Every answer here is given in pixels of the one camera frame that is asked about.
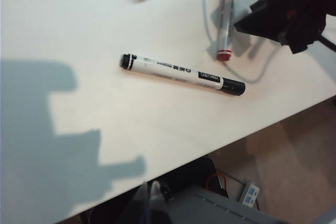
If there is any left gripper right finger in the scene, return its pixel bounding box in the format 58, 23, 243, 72
151, 180, 173, 224

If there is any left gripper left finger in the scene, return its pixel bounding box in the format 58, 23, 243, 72
123, 181, 150, 224

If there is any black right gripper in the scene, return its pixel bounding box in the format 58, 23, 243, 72
235, 0, 336, 54

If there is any red cap whiteboard marker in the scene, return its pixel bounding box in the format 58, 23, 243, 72
215, 0, 237, 62

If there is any black cap whiteboard marker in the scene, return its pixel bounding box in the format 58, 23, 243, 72
119, 53, 247, 97

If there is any black square connector block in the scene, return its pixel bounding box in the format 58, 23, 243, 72
158, 182, 175, 201

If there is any grey slotted metal housing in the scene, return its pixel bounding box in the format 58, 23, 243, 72
157, 184, 292, 224

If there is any white power strip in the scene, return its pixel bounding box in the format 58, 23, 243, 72
240, 181, 260, 207

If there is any red cable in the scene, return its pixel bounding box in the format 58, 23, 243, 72
206, 173, 228, 190

